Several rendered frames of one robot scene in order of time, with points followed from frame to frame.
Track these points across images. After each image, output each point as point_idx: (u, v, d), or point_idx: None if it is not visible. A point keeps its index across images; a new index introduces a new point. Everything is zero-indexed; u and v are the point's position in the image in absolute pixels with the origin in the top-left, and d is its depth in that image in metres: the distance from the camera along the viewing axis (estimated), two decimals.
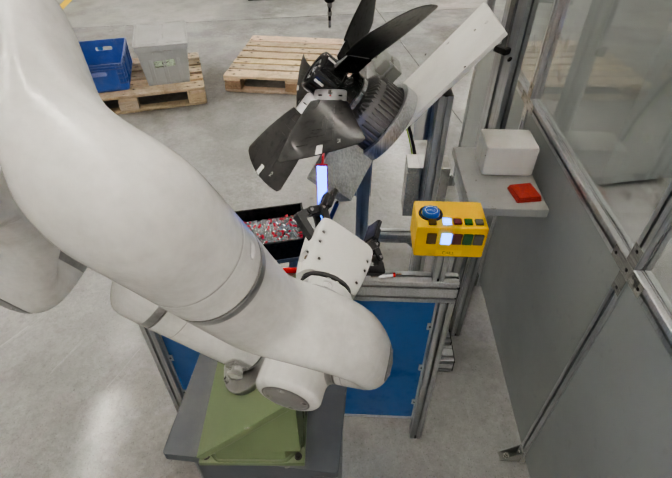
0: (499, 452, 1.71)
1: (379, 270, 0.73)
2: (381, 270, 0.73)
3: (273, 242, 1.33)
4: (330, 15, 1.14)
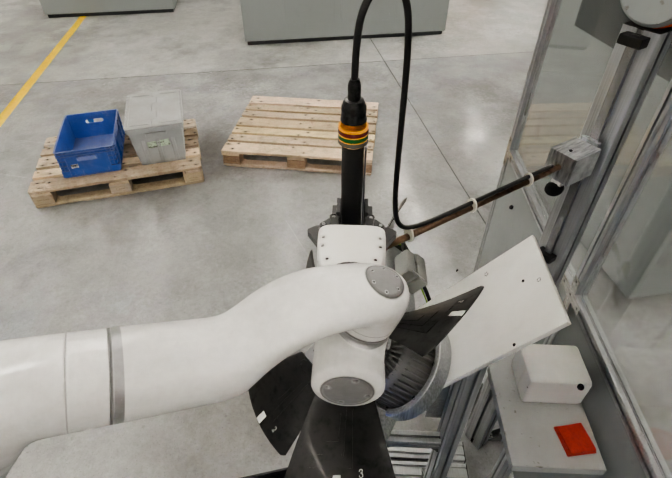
0: None
1: (391, 234, 0.71)
2: (392, 233, 0.71)
3: None
4: None
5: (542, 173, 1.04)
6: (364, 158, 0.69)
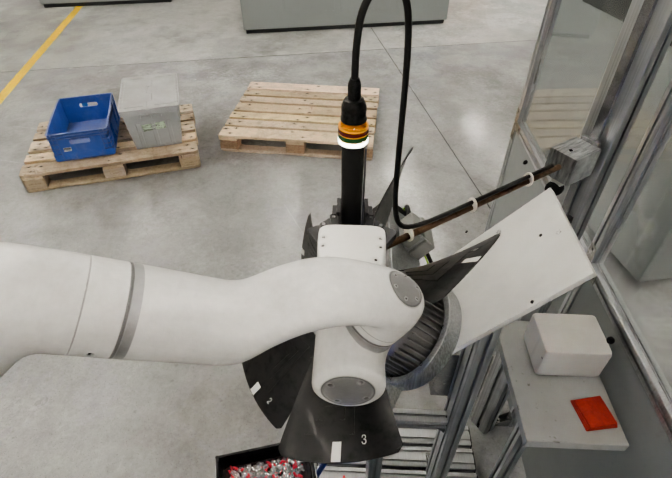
0: None
1: (391, 234, 0.71)
2: (392, 233, 0.71)
3: None
4: None
5: (542, 173, 1.04)
6: (364, 158, 0.69)
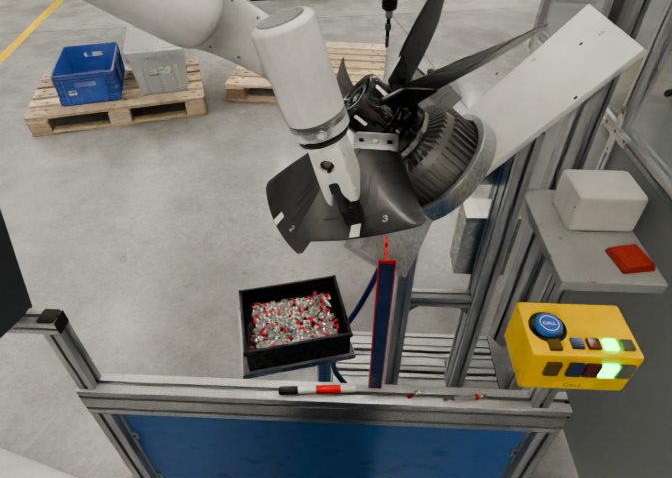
0: None
1: None
2: None
3: (299, 337, 0.96)
4: (385, 27, 0.79)
5: None
6: None
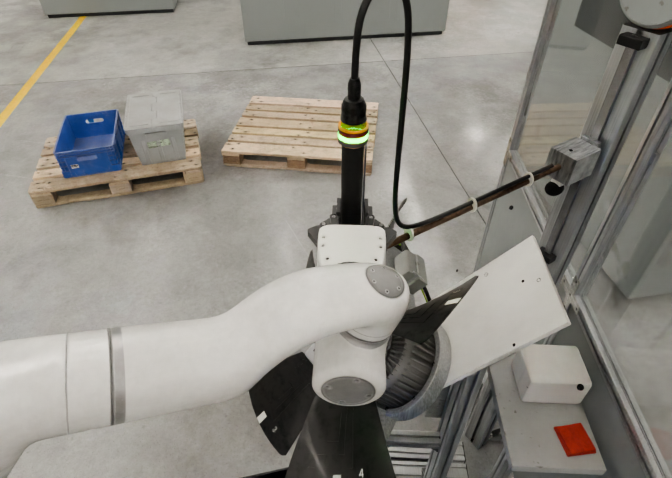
0: None
1: (391, 234, 0.71)
2: (392, 232, 0.71)
3: None
4: None
5: (542, 173, 1.04)
6: (364, 157, 0.69)
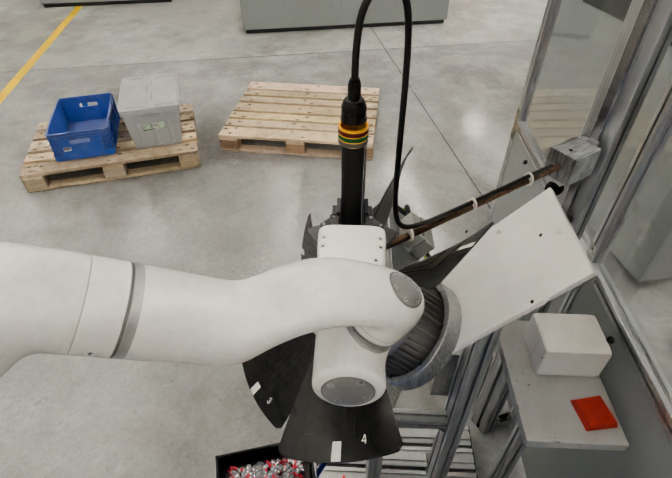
0: None
1: (391, 234, 0.71)
2: (392, 233, 0.71)
3: None
4: None
5: (542, 173, 1.04)
6: (365, 157, 0.69)
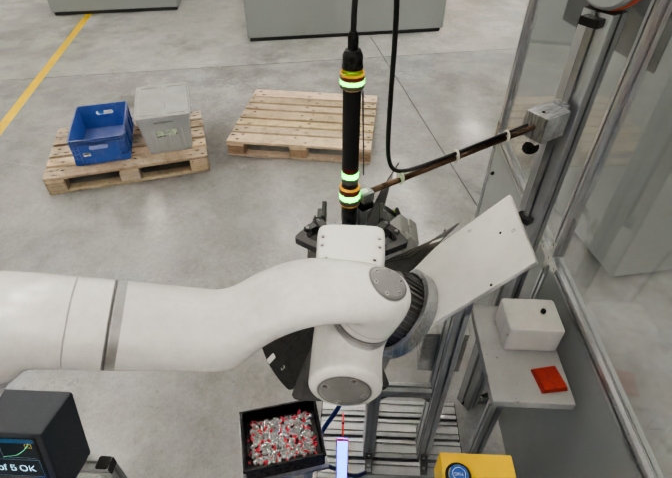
0: None
1: (400, 242, 0.70)
2: (403, 241, 0.70)
3: (286, 454, 1.25)
4: None
5: (518, 131, 1.18)
6: (362, 101, 0.83)
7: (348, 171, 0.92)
